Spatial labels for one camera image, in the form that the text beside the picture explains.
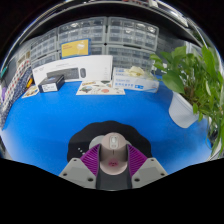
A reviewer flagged green potted plant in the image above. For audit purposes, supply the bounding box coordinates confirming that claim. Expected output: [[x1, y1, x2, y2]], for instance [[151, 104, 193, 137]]
[[149, 44, 224, 159]]

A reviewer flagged long white keyboard box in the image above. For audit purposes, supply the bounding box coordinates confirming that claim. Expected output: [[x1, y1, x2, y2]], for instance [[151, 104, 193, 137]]
[[32, 54, 114, 86]]

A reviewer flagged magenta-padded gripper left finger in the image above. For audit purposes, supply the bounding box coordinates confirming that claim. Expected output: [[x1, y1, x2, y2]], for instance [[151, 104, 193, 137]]
[[58, 143, 101, 190]]

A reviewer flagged yellow and blue box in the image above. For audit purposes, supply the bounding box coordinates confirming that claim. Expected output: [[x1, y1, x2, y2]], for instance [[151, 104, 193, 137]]
[[60, 38, 92, 59]]

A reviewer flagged black flower-shaped mouse pad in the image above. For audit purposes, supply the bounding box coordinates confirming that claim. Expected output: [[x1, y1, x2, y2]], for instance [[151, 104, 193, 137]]
[[66, 120, 153, 163]]

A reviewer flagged white blue tissue box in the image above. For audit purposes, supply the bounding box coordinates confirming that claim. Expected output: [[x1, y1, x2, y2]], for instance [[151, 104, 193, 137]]
[[112, 65, 160, 94]]

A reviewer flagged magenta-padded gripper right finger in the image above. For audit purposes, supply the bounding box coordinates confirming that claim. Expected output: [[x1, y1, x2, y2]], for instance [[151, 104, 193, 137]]
[[127, 143, 168, 190]]

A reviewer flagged large blue table mat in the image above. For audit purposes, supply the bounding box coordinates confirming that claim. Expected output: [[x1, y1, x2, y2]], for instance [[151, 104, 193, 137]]
[[0, 78, 214, 176]]

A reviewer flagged grey wall shelf unit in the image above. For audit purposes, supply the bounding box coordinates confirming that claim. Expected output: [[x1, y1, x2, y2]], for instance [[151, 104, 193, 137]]
[[19, 0, 208, 41]]

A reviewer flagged small black box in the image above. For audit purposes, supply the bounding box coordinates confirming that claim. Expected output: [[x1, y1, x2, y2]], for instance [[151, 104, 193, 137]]
[[37, 74, 66, 94]]

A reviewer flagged red blue plaid cloth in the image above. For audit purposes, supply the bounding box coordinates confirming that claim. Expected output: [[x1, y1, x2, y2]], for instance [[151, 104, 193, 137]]
[[1, 59, 33, 111]]

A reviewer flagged beige computer mouse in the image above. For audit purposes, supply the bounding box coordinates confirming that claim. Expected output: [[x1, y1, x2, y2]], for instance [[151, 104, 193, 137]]
[[99, 132, 129, 176]]

